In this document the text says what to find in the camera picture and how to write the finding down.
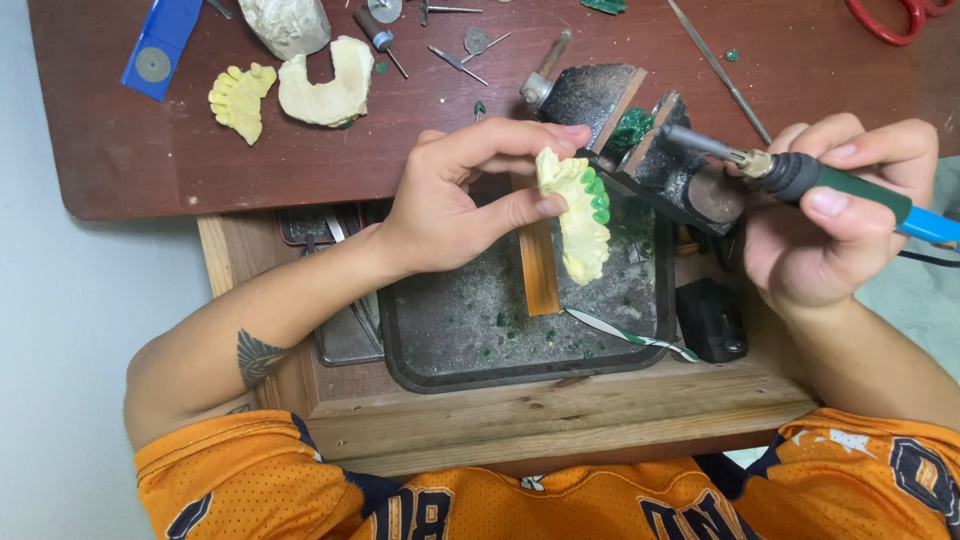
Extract person's left hand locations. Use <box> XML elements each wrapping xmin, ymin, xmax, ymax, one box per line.
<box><xmin>375</xmin><ymin>117</ymin><xmax>594</xmax><ymax>276</ymax></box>

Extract person's right hand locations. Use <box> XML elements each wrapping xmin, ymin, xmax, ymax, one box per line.
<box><xmin>742</xmin><ymin>112</ymin><xmax>940</xmax><ymax>318</ymax></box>

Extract green blue electric wax knife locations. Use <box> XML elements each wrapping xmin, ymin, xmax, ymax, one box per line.
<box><xmin>660</xmin><ymin>123</ymin><xmax>960</xmax><ymax>246</ymax></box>

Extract yellow dental cast green teeth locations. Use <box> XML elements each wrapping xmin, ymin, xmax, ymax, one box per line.
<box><xmin>534</xmin><ymin>146</ymin><xmax>614</xmax><ymax>287</ymax></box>

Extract black box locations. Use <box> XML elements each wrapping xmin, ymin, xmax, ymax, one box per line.
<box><xmin>674</xmin><ymin>278</ymin><xmax>750</xmax><ymax>365</ymax></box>

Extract black plastic tray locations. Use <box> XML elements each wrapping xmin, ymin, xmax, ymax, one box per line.
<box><xmin>376</xmin><ymin>174</ymin><xmax>678</xmax><ymax>396</ymax></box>

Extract wooden strip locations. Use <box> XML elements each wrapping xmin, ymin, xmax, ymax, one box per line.
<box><xmin>512</xmin><ymin>174</ymin><xmax>562</xmax><ymax>318</ymax></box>

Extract grey metal tray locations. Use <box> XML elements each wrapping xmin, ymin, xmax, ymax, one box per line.
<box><xmin>276</xmin><ymin>201</ymin><xmax>387</xmax><ymax>369</ymax></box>

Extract thin metal bur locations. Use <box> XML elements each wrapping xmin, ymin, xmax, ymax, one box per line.
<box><xmin>418</xmin><ymin>0</ymin><xmax>484</xmax><ymax>27</ymax></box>
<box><xmin>428</xmin><ymin>45</ymin><xmax>489</xmax><ymax>87</ymax></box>

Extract cream plaster dental cast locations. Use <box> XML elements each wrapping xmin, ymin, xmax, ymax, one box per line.
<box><xmin>277</xmin><ymin>35</ymin><xmax>375</xmax><ymax>129</ymax></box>

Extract green white striped tool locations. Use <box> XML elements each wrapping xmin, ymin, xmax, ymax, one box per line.
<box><xmin>563</xmin><ymin>306</ymin><xmax>701</xmax><ymax>364</ymax></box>

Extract disc mandrel bur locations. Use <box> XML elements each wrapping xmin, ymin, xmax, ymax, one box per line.
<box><xmin>460</xmin><ymin>27</ymin><xmax>513</xmax><ymax>66</ymax></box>

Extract long metal file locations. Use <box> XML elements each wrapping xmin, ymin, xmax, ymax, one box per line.
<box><xmin>666</xmin><ymin>0</ymin><xmax>774</xmax><ymax>147</ymax></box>

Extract green wax lump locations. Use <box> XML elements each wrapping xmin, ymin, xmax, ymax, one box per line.
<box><xmin>609</xmin><ymin>107</ymin><xmax>657</xmax><ymax>150</ymax></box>

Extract small yellow dental cast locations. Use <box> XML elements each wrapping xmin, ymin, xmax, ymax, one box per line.
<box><xmin>207</xmin><ymin>62</ymin><xmax>278</xmax><ymax>147</ymax></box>

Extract white plaster lump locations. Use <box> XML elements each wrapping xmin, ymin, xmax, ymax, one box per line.
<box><xmin>237</xmin><ymin>0</ymin><xmax>333</xmax><ymax>62</ymax></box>

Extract wooden drawer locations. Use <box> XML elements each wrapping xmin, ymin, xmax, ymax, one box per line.
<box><xmin>196</xmin><ymin>213</ymin><xmax>820</xmax><ymax>479</ymax></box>

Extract red scissors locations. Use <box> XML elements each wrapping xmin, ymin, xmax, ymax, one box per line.
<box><xmin>846</xmin><ymin>0</ymin><xmax>960</xmax><ymax>48</ymax></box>

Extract orange jersey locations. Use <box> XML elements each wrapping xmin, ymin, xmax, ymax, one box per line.
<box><xmin>134</xmin><ymin>407</ymin><xmax>960</xmax><ymax>540</ymax></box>

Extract blue packet with cutting disc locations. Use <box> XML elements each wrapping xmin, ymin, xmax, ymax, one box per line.
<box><xmin>120</xmin><ymin>0</ymin><xmax>204</xmax><ymax>103</ymax></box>

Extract black cable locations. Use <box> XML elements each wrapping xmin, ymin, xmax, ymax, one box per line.
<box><xmin>896</xmin><ymin>249</ymin><xmax>960</xmax><ymax>270</ymax></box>

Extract brown handled rotary bur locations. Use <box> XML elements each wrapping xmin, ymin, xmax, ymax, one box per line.
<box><xmin>352</xmin><ymin>5</ymin><xmax>411</xmax><ymax>81</ymax></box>

